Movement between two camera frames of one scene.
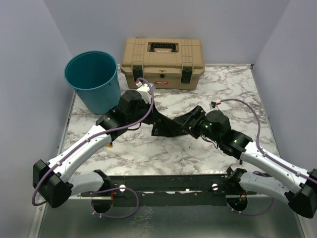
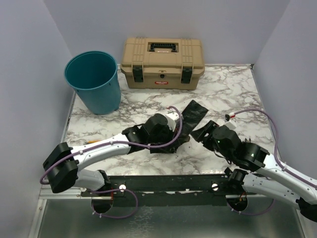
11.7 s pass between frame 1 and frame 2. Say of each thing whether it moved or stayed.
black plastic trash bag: moved
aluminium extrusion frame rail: stayed
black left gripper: moved
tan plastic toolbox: stayed
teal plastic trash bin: stayed
